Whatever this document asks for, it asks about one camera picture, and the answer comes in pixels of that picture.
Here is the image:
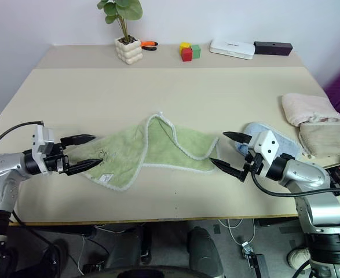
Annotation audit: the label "silver metal bracket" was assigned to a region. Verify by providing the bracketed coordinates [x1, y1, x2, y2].
[241, 240, 254, 257]

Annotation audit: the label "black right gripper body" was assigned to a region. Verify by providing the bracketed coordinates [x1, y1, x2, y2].
[243, 150, 265, 178]

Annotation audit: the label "light blue towel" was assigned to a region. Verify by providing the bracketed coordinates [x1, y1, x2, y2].
[235, 121, 304, 159]

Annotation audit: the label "dark grey rounded shape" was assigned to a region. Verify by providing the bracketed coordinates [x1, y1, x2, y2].
[187, 227, 225, 278]

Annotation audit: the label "pink folded towel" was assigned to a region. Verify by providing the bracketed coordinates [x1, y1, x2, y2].
[281, 92, 340, 127]

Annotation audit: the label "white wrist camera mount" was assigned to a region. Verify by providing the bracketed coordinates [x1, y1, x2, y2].
[248, 130, 282, 178]
[32, 124, 56, 162]

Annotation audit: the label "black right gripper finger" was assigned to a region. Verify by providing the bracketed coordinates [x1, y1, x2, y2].
[222, 131, 253, 145]
[209, 158, 250, 184]

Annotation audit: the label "flat white box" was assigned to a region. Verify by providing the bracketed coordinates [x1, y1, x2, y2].
[209, 38, 256, 61]

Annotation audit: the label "orange handled pliers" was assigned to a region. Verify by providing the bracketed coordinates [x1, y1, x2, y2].
[140, 40, 160, 52]

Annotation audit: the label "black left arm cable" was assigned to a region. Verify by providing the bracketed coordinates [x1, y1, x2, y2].
[0, 120, 45, 159]

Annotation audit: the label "green towel with white trim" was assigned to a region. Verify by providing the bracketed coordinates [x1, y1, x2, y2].
[84, 111, 220, 193]

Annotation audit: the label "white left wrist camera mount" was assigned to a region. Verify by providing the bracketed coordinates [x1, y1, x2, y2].
[32, 124, 56, 162]

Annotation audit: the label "long dark purple box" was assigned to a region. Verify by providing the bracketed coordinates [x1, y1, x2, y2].
[253, 41, 293, 57]

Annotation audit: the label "white floor cable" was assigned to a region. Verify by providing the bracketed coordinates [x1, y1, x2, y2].
[218, 218, 256, 247]

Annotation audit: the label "beige folded towel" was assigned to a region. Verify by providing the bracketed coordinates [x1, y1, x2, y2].
[298, 119, 340, 159]

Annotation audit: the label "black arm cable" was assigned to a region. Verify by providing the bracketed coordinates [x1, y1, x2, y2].
[250, 169, 340, 198]
[0, 120, 45, 159]

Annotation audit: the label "white shoe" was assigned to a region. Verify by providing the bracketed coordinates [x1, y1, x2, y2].
[287, 246, 314, 272]

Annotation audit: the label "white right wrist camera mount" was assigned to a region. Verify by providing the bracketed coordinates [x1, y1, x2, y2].
[248, 130, 282, 178]

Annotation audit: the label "red cube block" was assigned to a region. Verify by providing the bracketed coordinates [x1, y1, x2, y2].
[181, 47, 193, 63]

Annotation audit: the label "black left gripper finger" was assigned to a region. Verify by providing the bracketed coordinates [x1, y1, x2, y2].
[63, 158, 104, 177]
[60, 134, 97, 147]

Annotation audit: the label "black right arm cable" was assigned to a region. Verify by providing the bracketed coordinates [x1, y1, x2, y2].
[250, 169, 340, 198]

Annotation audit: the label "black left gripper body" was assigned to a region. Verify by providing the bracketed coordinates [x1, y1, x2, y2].
[43, 142, 71, 176]

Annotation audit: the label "green leafy plant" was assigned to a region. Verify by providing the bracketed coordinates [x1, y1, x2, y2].
[96, 0, 144, 44]

